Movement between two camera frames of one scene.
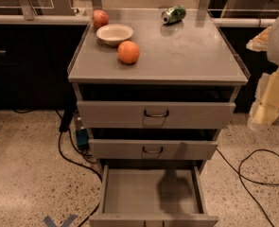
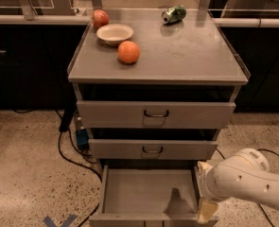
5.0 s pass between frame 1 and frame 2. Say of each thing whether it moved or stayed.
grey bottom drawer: stayed
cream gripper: moved
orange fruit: stayed
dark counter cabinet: stayed
